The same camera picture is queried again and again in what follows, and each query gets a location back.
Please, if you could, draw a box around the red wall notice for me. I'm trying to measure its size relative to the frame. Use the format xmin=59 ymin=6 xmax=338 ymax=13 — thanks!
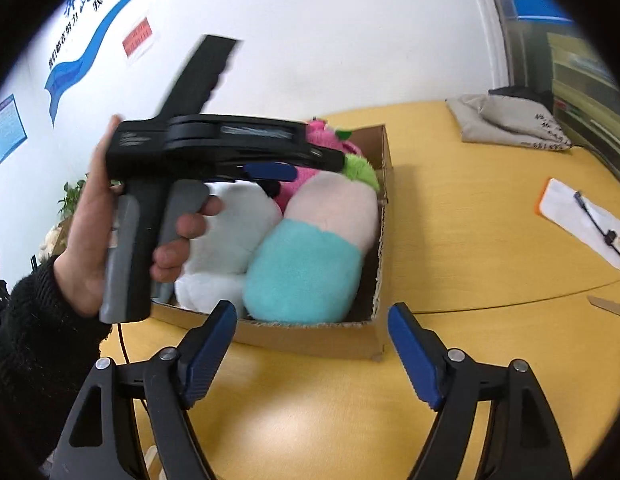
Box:
xmin=122 ymin=16 xmax=155 ymax=61

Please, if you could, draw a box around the blue framed wall poster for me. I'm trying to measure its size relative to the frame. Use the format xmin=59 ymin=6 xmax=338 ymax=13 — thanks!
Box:
xmin=0 ymin=94 xmax=29 ymax=163

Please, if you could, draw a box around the blue wall banner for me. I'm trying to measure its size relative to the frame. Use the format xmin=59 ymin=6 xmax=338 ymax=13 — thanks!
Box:
xmin=44 ymin=0 xmax=201 ymax=128

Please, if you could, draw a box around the person's left forearm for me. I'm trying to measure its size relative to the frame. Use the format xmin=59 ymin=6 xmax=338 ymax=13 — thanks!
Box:
xmin=0 ymin=255 xmax=113 ymax=466

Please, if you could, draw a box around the cardboard box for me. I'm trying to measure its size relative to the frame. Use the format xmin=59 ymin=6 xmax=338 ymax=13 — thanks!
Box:
xmin=150 ymin=124 xmax=393 ymax=361

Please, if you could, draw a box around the small potted plant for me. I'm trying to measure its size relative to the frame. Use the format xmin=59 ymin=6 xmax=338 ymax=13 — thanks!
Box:
xmin=56 ymin=179 xmax=89 ymax=251

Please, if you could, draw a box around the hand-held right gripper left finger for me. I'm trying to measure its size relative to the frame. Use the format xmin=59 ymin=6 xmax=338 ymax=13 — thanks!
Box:
xmin=50 ymin=300 xmax=238 ymax=480

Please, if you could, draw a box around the white plush toy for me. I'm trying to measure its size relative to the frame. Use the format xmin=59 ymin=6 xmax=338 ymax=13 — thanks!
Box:
xmin=175 ymin=180 xmax=283 ymax=311

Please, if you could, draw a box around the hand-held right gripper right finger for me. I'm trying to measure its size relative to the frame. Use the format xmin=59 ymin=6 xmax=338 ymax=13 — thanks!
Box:
xmin=387 ymin=302 xmax=573 ymax=480

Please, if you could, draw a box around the beige fluffy toy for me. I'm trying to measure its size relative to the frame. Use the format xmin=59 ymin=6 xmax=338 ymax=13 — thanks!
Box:
xmin=37 ymin=224 xmax=59 ymax=257

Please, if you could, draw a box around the dark cloth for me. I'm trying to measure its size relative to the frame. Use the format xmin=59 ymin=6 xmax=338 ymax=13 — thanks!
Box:
xmin=490 ymin=85 xmax=553 ymax=107

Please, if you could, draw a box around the pink strawberry bear plush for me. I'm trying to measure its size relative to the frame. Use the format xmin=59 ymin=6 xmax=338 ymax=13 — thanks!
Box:
xmin=275 ymin=117 xmax=358 ymax=211

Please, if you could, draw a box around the person's left hand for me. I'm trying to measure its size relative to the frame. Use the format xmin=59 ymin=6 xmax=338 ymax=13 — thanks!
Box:
xmin=54 ymin=115 xmax=225 ymax=318

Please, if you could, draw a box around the grey cloth bag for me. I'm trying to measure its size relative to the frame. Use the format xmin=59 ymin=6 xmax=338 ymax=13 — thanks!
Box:
xmin=446 ymin=92 xmax=573 ymax=151

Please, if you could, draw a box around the glass window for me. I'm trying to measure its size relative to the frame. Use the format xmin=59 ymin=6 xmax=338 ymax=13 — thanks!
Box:
xmin=482 ymin=0 xmax=620 ymax=186

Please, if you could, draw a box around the white paper sheet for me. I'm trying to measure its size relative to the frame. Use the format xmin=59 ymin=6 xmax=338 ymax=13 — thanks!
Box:
xmin=534 ymin=178 xmax=620 ymax=271

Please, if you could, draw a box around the blue window sign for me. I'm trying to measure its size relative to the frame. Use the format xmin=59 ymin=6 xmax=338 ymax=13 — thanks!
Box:
xmin=510 ymin=0 xmax=574 ymax=23

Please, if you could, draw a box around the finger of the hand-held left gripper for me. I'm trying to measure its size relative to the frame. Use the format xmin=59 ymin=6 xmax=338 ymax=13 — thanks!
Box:
xmin=212 ymin=160 xmax=298 ymax=184
xmin=227 ymin=132 xmax=347 ymax=172

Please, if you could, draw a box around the teal and pink plush toy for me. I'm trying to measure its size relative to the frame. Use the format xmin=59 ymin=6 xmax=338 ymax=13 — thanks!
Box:
xmin=242 ymin=152 xmax=381 ymax=323

